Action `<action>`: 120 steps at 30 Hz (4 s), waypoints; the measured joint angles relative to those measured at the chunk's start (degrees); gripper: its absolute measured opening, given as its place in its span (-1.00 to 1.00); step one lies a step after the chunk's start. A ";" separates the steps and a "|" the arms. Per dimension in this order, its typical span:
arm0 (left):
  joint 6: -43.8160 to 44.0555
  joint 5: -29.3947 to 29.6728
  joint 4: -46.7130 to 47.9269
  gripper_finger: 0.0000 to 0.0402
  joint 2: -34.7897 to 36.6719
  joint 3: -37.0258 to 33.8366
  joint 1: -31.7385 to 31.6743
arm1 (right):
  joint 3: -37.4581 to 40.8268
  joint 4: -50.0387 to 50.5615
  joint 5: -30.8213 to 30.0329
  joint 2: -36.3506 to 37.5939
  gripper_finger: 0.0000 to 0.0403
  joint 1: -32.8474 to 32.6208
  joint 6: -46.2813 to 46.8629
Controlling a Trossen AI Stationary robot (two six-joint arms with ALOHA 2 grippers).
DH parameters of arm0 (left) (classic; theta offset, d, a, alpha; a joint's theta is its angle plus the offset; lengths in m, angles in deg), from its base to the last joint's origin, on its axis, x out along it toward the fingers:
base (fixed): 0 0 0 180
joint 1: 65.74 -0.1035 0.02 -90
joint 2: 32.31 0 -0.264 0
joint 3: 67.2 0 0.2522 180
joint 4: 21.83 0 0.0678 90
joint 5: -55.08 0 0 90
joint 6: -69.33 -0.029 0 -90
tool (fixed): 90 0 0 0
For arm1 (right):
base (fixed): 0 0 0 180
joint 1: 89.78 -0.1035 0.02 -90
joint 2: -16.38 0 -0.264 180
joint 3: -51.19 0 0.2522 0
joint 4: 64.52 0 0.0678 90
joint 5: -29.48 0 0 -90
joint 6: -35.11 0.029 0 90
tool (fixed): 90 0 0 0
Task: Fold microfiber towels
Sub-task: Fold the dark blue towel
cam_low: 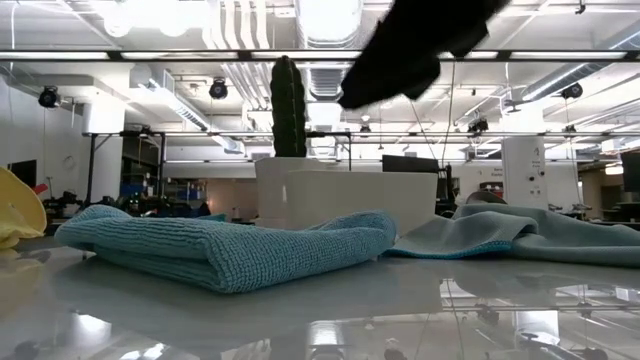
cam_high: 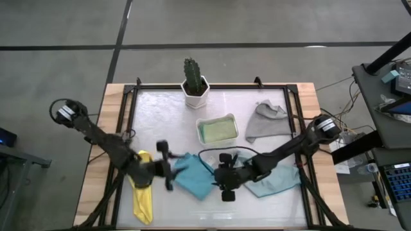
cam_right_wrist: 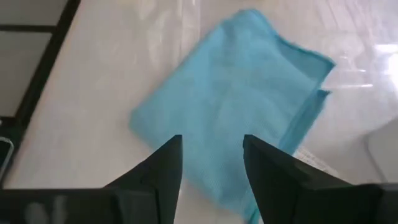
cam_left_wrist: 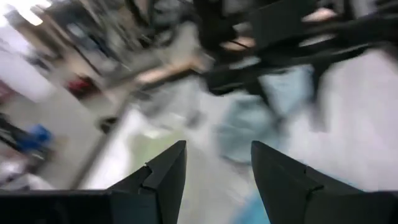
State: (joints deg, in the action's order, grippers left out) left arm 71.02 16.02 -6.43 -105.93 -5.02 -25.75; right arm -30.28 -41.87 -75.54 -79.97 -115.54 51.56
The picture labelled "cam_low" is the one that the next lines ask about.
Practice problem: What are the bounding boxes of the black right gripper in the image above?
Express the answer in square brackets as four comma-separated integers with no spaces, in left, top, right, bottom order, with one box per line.
[337,0,511,109]

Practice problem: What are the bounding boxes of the pale teal microfiber towel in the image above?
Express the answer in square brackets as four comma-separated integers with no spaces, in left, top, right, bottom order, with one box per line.
[382,202,640,269]

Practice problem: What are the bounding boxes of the bright blue microfiber towel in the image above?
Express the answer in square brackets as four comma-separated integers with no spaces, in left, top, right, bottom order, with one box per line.
[53,203,399,295]

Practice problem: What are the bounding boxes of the yellow microfiber towel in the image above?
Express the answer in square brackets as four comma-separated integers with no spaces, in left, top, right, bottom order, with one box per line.
[0,165,49,251]

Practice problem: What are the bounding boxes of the green cactus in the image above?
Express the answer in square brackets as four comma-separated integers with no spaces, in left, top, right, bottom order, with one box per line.
[269,54,309,159]

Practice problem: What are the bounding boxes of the white plastic bin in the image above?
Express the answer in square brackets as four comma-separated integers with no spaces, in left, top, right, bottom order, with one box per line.
[287,169,440,236]

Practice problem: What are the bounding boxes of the white round column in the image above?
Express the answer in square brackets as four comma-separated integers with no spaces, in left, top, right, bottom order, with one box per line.
[501,134,549,211]

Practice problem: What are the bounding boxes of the white hexagonal plant pot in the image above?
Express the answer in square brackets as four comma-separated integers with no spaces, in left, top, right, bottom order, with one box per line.
[253,156,326,231]

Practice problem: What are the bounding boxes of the silver ceiling duct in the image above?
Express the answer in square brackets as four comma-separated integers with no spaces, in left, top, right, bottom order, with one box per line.
[294,0,366,101]

